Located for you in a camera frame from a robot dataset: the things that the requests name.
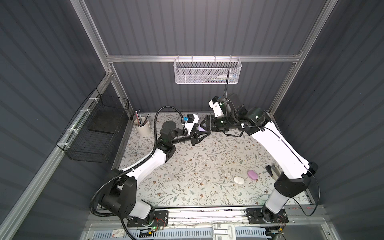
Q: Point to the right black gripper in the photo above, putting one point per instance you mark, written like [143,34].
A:
[212,123]

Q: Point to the black wire mesh basket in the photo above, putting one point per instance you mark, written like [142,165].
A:
[97,133]

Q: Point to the white earbud case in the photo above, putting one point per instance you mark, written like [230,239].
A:
[238,180]

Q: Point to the pink earbud charging case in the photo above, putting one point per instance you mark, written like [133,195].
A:
[252,175]

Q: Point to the beige black stapler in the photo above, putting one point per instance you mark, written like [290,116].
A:
[274,171]

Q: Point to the white wire mesh basket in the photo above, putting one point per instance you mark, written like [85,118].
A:
[195,72]

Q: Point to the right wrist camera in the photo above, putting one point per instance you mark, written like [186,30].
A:
[218,104]

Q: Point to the lavender earbud case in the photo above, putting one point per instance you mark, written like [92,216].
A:
[202,130]

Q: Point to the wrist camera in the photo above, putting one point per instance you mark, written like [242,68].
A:
[190,121]
[218,104]

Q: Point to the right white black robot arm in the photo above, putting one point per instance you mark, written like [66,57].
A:
[297,172]

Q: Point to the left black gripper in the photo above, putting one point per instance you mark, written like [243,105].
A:
[193,138]

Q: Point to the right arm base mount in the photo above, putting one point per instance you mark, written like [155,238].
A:
[262,215]

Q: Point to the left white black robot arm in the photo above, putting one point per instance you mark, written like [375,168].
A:
[119,194]

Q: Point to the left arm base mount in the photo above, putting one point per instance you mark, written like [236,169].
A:
[156,218]

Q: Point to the tube in white basket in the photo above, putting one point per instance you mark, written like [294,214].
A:
[232,78]

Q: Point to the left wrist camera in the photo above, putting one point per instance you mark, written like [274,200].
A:
[190,121]

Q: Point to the white pen holder cup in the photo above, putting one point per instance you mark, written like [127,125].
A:
[142,124]

